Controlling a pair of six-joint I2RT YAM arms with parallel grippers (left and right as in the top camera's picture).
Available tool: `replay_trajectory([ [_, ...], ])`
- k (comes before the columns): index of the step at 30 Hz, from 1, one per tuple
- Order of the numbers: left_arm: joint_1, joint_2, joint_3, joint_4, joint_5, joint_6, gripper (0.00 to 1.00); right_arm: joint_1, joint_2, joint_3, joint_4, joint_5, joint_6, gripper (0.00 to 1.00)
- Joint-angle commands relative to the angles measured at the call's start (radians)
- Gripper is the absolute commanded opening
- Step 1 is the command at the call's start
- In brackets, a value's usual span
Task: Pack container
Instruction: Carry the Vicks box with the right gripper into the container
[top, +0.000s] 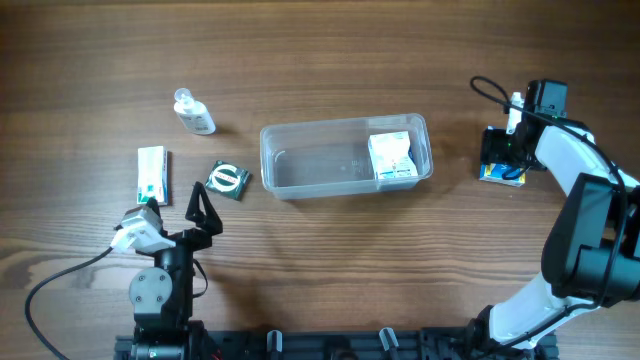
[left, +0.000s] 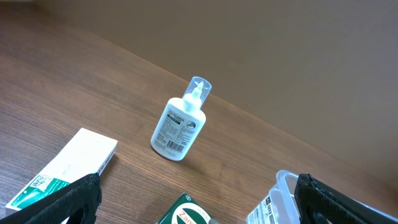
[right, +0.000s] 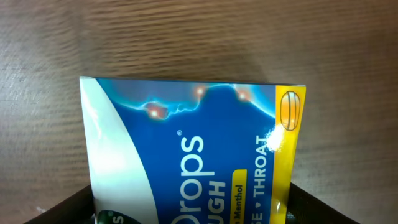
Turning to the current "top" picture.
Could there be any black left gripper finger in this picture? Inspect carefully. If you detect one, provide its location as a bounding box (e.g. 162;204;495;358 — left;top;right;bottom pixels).
185;182;223;235
145;197;163;231

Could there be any blue yellow VapoDrops box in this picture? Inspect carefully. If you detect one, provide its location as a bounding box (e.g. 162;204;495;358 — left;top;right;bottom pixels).
479;163;528;187

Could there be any white green medicine box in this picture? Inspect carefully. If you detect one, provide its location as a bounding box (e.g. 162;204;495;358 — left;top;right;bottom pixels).
136;146;169;206

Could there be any white blue medicine box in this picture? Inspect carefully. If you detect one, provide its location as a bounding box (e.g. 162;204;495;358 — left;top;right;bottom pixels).
368;131;418;180

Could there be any clear plastic container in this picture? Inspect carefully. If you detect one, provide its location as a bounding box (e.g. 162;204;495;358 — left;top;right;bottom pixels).
260;113;434;200

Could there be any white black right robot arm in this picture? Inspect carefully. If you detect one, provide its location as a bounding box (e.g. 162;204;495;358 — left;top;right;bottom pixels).
450;79;639;359

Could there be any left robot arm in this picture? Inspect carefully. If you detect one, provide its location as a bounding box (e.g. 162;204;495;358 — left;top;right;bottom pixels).
114;182;223;360

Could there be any dark green square sachet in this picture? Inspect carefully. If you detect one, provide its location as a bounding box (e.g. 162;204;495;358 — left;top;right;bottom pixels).
205;160;251;201

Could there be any white lotion bottle clear cap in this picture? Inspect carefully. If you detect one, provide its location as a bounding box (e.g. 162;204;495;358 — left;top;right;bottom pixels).
174;88;216;135

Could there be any black left camera cable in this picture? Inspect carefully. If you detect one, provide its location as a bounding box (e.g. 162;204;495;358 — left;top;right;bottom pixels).
24;246;115;360

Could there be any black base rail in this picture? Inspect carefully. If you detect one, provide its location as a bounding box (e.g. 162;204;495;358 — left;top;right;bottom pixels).
113;327;559;360

